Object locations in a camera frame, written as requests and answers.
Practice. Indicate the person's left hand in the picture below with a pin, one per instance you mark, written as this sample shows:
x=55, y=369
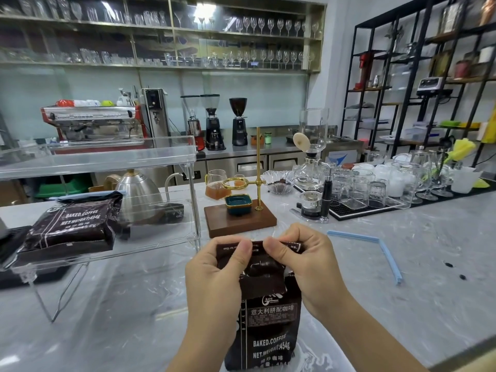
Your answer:
x=211, y=282

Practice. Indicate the person's right hand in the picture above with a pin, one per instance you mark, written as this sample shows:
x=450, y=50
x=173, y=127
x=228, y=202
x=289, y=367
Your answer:
x=316, y=271

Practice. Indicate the person's right thumb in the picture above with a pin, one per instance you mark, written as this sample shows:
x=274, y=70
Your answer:
x=285, y=254

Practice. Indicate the person's left thumb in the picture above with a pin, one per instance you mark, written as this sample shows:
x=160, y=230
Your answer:
x=237, y=256

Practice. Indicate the dark brown coffee bag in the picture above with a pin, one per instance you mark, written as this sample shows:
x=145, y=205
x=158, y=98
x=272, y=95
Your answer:
x=73, y=224
x=267, y=325

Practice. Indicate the person's right forearm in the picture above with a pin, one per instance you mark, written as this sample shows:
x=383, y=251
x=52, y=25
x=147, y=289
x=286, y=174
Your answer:
x=364, y=337

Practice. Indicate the brass pour-over stand wooden base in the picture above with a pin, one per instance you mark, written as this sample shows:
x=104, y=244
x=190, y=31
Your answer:
x=244, y=224

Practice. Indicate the teal square dish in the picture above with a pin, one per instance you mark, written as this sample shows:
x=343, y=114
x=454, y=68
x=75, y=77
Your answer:
x=238, y=204

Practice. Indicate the small metal burner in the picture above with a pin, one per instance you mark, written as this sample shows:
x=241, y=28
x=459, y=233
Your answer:
x=310, y=205

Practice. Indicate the glass dish of coffee beans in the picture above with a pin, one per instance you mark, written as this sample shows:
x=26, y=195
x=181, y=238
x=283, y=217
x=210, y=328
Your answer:
x=279, y=184

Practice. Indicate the glass server with amber liquid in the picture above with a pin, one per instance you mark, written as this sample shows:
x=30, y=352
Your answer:
x=215, y=188

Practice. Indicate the stainless under-counter fridge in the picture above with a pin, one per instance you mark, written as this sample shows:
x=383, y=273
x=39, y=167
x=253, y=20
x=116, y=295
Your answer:
x=248, y=160

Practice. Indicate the light blue bag clip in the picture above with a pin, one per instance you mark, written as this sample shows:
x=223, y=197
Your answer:
x=389, y=255

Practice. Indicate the glass siphon coffee maker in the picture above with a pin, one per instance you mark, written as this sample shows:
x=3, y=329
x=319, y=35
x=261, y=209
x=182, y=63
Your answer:
x=312, y=151

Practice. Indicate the group of clear drinking glasses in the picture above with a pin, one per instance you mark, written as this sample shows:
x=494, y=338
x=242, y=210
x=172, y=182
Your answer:
x=372, y=187

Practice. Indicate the blue and white sign panel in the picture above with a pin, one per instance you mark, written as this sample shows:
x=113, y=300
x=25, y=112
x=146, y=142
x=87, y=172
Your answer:
x=343, y=158

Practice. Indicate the stainless gooseneck kettle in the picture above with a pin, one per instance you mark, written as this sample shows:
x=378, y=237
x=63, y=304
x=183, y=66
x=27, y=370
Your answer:
x=137, y=197

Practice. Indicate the group of white cups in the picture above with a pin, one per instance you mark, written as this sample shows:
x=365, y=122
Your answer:
x=381, y=170

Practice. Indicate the black coffee grinder dark hopper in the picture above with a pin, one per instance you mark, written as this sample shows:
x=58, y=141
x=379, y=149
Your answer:
x=239, y=123

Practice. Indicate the black coffee grinder with display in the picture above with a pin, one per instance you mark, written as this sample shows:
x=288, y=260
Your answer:
x=214, y=123

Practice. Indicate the red coffee grinder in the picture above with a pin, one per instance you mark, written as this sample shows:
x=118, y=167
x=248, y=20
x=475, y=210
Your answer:
x=193, y=123

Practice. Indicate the black rubber bar mat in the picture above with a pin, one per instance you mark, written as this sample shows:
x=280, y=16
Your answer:
x=426, y=203

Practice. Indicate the stainless hot water boiler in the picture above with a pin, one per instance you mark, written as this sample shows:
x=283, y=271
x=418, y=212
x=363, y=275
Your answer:
x=155, y=112

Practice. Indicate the clear acrylic shelf rack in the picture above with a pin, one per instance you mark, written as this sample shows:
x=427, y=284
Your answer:
x=97, y=158

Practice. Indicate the green plastic crate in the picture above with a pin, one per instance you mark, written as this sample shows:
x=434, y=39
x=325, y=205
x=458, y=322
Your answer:
x=64, y=189

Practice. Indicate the white plastic measuring cup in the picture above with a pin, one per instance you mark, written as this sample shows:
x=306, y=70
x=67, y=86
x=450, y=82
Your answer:
x=465, y=180

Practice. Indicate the red espresso machine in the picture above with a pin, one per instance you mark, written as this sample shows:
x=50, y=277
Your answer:
x=93, y=123

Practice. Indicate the red canister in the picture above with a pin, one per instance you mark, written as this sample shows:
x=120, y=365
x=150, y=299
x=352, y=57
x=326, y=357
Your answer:
x=364, y=71

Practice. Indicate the yellow cloth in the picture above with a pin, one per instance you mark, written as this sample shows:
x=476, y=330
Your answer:
x=463, y=149

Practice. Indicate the row of colourful cups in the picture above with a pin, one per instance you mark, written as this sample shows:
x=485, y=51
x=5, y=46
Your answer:
x=85, y=102

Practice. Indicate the black metal shelving unit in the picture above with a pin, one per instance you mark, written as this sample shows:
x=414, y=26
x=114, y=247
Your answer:
x=410, y=73

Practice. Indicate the white and black appliance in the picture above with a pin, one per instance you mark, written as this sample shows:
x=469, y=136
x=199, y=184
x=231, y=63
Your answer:
x=430, y=85

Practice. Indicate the rows of stemmed glasses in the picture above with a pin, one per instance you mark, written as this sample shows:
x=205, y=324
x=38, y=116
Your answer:
x=271, y=27

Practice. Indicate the gold wall shelf unit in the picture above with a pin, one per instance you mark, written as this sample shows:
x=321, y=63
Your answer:
x=155, y=34

